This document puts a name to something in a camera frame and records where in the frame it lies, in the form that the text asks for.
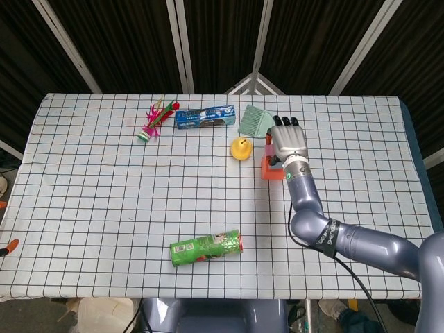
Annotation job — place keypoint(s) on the white shoe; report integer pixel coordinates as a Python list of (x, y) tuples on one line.
[(331, 308)]

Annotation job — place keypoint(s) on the small pink foam block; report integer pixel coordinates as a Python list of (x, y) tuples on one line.
[(269, 151)]

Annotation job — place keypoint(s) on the green chips can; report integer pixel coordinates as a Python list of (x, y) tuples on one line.
[(204, 248)]

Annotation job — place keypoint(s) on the dark folding screen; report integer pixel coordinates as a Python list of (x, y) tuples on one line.
[(222, 41)]

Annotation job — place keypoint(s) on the large orange foam block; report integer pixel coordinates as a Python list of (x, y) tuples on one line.
[(272, 175)]

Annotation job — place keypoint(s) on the dark blue trouser leg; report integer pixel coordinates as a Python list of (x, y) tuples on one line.
[(357, 322)]

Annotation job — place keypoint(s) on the grey-blue robot torso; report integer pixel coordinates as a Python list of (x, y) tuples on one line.
[(215, 317)]

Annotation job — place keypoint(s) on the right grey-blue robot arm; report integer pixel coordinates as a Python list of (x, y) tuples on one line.
[(367, 239)]

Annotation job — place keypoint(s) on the mint green hand brush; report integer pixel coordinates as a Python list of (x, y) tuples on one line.
[(255, 123)]

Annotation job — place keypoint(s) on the white checkered tablecloth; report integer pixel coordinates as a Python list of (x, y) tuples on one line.
[(104, 208)]

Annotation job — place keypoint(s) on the yellow toy pear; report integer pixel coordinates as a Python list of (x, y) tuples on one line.
[(241, 150)]

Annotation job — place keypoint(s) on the blue foam block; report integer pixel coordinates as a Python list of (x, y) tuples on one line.
[(276, 168)]

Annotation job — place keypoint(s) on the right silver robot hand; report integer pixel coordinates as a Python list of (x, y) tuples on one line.
[(288, 140)]

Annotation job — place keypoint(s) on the pink feather shuttlecock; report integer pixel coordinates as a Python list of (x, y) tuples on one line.
[(154, 119)]

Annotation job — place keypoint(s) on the blue cookie box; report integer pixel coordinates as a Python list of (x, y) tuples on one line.
[(204, 118)]

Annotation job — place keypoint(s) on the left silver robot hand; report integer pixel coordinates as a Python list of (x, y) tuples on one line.
[(13, 245)]

